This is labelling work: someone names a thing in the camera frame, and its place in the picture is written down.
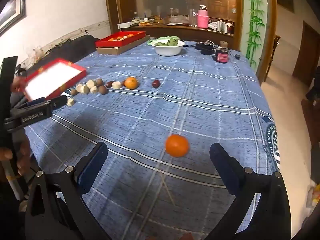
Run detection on person's left hand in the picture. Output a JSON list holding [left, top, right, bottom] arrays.
[[0, 140, 32, 178]]

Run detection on blue plaid tablecloth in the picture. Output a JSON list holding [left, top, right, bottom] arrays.
[[24, 39, 279, 240]]

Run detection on green leaves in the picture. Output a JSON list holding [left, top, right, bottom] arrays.
[[154, 38, 179, 47]]

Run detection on red black device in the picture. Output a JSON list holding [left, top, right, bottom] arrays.
[[212, 47, 230, 64]]

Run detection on red tray with white inside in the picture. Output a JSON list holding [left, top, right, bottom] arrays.
[[24, 58, 87, 102]]

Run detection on framed wall picture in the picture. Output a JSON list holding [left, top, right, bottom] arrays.
[[0, 0, 27, 34]]

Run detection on wooden sideboard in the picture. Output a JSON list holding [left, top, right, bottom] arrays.
[[104, 0, 277, 53]]

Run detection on black sofa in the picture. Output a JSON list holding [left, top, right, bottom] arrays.
[[14, 34, 101, 85]]

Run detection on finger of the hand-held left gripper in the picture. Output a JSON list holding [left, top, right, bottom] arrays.
[[4, 94, 68, 133]]

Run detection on glass pitcher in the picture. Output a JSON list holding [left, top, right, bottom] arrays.
[[188, 9, 198, 27]]

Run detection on wooden door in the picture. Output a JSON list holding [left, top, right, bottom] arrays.
[[292, 21, 320, 87]]

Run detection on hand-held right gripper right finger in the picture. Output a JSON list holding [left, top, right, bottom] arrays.
[[209, 142, 292, 240]]

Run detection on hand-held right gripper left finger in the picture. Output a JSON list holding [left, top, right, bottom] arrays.
[[25, 141, 108, 240]]

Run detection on white bowl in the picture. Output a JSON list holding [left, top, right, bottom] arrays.
[[150, 40, 185, 57]]

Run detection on pink thermos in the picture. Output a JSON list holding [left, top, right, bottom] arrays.
[[197, 5, 209, 28]]

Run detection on red box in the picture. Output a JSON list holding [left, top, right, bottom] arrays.
[[95, 31, 146, 48]]

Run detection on bamboo print glass panel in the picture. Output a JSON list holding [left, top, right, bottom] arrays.
[[242, 0, 269, 68]]

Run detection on brown cardboard box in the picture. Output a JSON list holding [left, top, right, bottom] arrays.
[[96, 35, 150, 55]]

